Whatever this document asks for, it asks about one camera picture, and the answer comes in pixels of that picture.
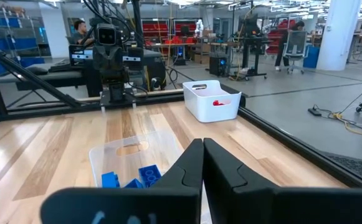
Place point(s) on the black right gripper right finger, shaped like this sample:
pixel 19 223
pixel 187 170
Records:
pixel 293 207

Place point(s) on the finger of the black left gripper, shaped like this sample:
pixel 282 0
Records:
pixel 101 65
pixel 118 65

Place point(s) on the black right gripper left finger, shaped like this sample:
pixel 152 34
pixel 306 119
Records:
pixel 121 205

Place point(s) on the blue toy building block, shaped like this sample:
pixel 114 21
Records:
pixel 109 180
pixel 149 175
pixel 134 184

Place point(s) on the red toy building block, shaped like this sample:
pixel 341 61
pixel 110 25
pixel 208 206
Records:
pixel 218 103

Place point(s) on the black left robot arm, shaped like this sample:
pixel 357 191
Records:
pixel 117 91

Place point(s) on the person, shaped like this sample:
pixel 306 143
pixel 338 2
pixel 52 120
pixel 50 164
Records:
pixel 284 46
pixel 81 31

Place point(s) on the red bin shelving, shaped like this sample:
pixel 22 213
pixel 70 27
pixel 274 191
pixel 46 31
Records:
pixel 155 29
pixel 272 34

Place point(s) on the clear plastic bin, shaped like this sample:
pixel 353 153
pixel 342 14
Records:
pixel 106 155

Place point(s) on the blue bin shelving rack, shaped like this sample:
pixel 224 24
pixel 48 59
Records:
pixel 25 43

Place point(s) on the black floor mat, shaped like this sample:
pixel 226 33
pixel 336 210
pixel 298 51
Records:
pixel 361 168

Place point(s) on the white humanoid robot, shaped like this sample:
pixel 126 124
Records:
pixel 199 26

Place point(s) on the black power strip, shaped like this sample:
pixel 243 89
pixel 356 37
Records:
pixel 314 112

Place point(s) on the white plastic bin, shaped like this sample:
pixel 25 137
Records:
pixel 205 112

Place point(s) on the black computer tower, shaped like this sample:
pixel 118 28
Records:
pixel 218 65

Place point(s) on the black equipment stand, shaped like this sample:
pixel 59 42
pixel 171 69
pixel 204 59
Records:
pixel 252 46

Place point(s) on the blue waste bin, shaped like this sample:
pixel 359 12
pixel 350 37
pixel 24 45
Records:
pixel 311 57

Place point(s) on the grey office chair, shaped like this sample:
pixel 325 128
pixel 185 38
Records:
pixel 296 43

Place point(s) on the white building pillar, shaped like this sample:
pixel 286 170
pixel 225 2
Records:
pixel 339 34

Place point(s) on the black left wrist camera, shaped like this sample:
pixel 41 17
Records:
pixel 106 35

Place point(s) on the black table edge frame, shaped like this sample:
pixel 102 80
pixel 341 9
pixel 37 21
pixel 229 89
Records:
pixel 162 97

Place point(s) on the black diagonal frame strut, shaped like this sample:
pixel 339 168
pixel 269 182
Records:
pixel 28 74

